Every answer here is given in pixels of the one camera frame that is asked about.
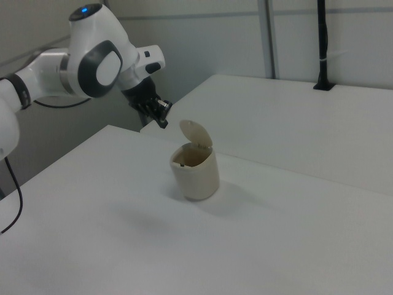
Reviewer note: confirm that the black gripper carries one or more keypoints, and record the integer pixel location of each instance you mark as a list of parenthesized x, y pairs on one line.
[(141, 90)]

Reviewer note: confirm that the small cream trash can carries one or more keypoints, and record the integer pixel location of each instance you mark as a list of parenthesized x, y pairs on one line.
[(198, 178)]

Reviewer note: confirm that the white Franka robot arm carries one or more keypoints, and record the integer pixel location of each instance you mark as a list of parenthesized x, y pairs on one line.
[(95, 46)]

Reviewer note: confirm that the grey partition post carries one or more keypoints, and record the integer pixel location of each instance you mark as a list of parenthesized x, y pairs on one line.
[(270, 40)]

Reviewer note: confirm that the black pole clamp mount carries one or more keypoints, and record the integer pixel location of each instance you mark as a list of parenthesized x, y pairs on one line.
[(322, 61)]

